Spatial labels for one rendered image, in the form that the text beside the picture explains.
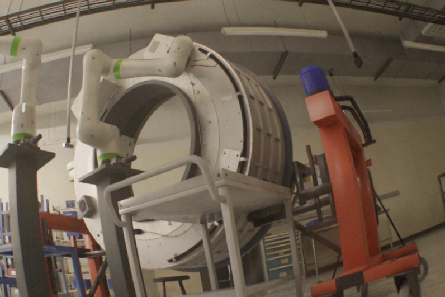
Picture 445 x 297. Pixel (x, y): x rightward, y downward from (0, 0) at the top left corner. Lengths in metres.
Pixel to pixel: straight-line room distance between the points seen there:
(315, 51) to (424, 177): 5.17
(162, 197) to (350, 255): 0.75
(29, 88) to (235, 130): 1.11
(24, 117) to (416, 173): 9.28
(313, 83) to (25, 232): 1.31
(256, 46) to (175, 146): 2.84
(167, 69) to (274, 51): 4.40
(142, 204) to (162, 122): 6.68
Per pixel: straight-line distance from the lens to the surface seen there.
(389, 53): 7.44
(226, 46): 5.99
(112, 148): 1.89
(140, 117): 2.89
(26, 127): 1.63
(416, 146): 10.23
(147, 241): 2.21
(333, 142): 1.55
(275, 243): 6.61
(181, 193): 1.26
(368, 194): 2.09
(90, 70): 1.94
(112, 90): 2.62
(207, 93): 2.11
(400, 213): 9.24
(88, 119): 1.82
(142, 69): 1.94
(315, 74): 1.58
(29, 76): 1.96
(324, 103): 1.51
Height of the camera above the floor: 0.36
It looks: 18 degrees up
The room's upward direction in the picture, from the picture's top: 10 degrees counter-clockwise
